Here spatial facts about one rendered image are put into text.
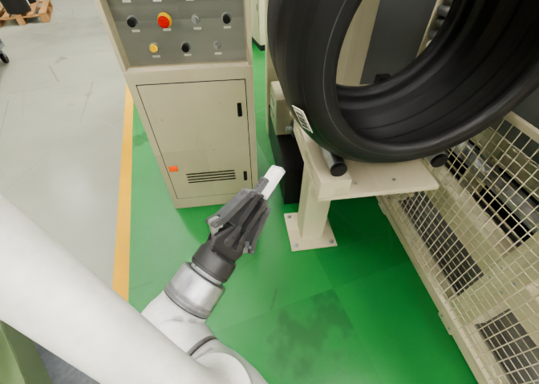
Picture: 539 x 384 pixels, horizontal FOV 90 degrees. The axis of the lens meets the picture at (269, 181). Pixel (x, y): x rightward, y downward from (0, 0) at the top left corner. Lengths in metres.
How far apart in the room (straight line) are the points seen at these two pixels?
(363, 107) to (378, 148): 0.29
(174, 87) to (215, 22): 0.32
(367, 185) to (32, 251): 0.76
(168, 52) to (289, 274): 1.21
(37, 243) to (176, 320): 0.27
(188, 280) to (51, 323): 0.24
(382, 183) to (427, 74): 0.36
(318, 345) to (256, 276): 0.43
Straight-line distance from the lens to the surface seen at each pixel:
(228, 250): 0.51
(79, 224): 2.07
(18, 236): 0.27
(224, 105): 1.36
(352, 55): 0.99
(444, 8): 1.19
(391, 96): 0.98
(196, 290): 0.48
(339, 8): 0.50
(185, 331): 0.48
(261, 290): 1.49
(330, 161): 0.72
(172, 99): 1.37
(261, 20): 4.06
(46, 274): 0.27
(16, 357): 0.81
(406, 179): 0.91
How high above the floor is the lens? 1.37
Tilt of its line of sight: 45 degrees down
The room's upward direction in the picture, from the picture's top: straight up
